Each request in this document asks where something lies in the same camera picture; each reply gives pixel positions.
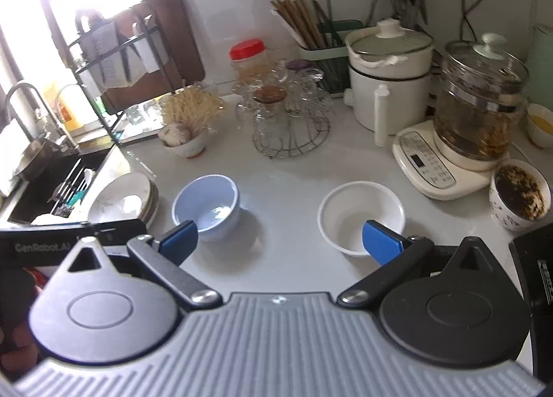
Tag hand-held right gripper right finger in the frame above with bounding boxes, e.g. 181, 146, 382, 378
337, 220, 493, 307

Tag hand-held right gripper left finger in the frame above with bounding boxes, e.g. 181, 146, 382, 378
68, 221, 223, 312

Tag white bowl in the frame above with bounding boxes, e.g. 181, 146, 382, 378
317, 181, 407, 258

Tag light blue bowl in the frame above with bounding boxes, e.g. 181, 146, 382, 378
171, 175, 241, 243

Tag dark rimmed plate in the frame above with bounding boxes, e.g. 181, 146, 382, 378
130, 181, 157, 225

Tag person's left hand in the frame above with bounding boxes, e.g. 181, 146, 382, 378
0, 267, 48, 365

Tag black kitchen sink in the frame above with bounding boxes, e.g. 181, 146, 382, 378
6, 145, 118, 225

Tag steel pot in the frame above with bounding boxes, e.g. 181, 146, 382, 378
12, 140, 50, 182

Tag white kettle control base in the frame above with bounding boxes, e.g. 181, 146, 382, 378
392, 120, 513, 201

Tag small bowl of garlic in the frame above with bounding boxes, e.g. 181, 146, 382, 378
158, 127, 211, 160

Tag white countertop appliance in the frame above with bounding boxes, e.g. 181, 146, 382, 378
0, 118, 32, 195

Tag garlic bulbs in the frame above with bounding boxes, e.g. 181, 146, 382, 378
161, 124, 193, 147

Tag white drain tray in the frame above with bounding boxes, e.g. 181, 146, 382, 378
113, 105, 174, 147

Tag yellow detergent bottle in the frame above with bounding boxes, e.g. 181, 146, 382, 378
54, 86, 89, 130

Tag clear drinking glass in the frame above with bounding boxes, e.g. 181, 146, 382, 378
125, 104, 145, 126
142, 101, 164, 123

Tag patterned cup of tea leaves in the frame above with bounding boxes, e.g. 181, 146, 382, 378
488, 159, 553, 234

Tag white electric pot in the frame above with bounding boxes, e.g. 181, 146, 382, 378
343, 17, 435, 148

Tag small steel faucet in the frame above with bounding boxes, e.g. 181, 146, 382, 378
54, 84, 93, 121

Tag tall steel faucet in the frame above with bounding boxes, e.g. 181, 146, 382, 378
4, 82, 65, 153

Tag set of glass cups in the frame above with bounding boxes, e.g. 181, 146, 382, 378
233, 61, 333, 138

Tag glass electric kettle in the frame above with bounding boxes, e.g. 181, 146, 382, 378
434, 33, 531, 172

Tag green chopstick holder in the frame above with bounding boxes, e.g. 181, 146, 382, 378
300, 19, 364, 94

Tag black dish rack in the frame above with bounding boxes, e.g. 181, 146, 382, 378
66, 12, 176, 145

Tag textured rack knife holder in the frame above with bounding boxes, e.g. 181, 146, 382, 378
84, 23, 130, 89

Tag white rack utensil caddy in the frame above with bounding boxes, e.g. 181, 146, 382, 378
130, 34, 158, 73

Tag red lid jar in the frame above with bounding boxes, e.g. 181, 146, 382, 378
229, 38, 267, 86

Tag cup of yellow liquid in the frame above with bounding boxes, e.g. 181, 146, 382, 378
526, 103, 553, 149

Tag brown cutting board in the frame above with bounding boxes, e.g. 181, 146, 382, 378
100, 0, 206, 115

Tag kitchen window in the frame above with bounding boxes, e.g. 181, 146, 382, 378
0, 0, 148, 91

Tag bundle of wooden chopsticks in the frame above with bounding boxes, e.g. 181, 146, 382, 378
271, 0, 328, 49

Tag pale green appliance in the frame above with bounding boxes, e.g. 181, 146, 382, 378
529, 23, 553, 104

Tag black handled sink utensils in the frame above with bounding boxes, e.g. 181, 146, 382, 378
52, 158, 96, 217

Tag wire cup stand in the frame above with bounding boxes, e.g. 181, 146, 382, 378
235, 96, 332, 160

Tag black power cable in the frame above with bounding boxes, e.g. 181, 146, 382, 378
458, 0, 491, 41

